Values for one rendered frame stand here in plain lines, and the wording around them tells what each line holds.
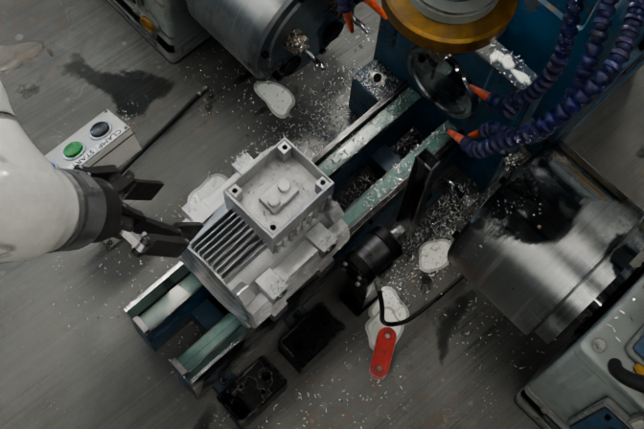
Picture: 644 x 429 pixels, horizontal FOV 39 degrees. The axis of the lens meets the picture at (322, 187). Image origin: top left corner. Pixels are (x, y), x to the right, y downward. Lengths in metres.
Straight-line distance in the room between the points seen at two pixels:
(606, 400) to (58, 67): 1.13
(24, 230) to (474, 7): 0.62
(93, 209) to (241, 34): 0.56
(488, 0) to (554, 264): 0.37
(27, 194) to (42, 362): 0.74
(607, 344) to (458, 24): 0.46
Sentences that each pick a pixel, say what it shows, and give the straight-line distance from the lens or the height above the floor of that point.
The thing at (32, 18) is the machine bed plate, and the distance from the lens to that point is 1.88.
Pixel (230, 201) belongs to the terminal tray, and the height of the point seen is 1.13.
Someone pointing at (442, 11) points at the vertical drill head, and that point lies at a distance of 1.18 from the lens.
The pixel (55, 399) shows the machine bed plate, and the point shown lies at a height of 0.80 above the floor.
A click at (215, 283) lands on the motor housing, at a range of 1.44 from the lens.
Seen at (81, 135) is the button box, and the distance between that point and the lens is 1.44.
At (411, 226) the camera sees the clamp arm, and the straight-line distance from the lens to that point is 1.37.
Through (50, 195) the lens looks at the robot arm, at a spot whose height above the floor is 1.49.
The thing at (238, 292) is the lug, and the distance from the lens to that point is 1.28.
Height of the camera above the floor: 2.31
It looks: 67 degrees down
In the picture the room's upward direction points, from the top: 6 degrees clockwise
